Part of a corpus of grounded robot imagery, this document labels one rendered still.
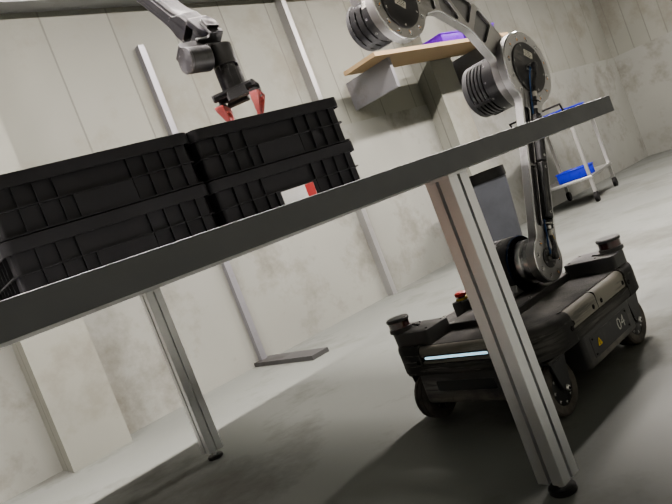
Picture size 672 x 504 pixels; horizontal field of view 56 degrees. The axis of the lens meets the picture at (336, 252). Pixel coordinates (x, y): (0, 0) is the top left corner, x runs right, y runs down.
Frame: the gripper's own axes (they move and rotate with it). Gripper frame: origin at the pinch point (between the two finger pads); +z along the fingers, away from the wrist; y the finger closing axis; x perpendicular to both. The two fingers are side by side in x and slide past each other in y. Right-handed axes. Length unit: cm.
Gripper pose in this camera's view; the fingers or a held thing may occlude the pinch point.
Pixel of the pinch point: (250, 127)
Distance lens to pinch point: 148.1
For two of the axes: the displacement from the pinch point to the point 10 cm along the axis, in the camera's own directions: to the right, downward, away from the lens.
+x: 1.4, -0.8, 9.9
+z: 3.7, 9.3, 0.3
